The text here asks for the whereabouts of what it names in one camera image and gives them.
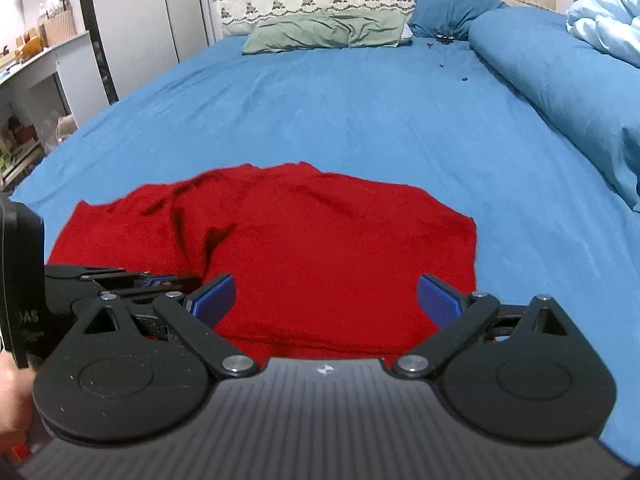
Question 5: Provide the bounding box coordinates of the grey and white wardrobe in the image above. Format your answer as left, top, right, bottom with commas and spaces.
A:
75, 0, 212, 107

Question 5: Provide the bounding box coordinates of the black curved pole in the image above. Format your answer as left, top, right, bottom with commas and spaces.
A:
74, 0, 120, 107

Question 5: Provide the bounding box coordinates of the green pillow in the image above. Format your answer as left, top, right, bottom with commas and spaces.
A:
242, 8, 408, 55

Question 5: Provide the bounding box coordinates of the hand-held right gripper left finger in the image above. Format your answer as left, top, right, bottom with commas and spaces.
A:
75, 273, 261, 379

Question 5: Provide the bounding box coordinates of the blue bed sheet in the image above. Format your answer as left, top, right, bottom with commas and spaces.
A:
10, 7, 640, 466

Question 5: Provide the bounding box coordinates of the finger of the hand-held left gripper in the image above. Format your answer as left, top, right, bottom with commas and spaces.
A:
44, 263, 152, 282
82, 274, 202, 306

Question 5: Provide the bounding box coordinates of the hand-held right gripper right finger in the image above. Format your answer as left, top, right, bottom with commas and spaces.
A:
391, 273, 587, 379

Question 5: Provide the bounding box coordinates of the blue rolled duvet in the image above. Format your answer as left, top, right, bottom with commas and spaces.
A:
468, 9, 640, 212

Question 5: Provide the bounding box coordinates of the red shirt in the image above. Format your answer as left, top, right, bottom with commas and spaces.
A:
9, 161, 479, 463

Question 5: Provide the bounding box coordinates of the white desk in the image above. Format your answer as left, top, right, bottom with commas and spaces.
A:
0, 30, 98, 133

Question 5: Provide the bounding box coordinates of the woven basket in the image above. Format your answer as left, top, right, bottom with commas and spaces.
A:
44, 9, 77, 47

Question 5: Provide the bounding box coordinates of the blue pillow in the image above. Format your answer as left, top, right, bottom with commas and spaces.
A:
407, 0, 508, 41

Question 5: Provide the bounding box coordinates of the person's left hand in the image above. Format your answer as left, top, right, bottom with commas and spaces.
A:
0, 352, 37, 438

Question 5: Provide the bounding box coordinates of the light blue blanket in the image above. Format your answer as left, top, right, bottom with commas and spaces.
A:
565, 0, 640, 68

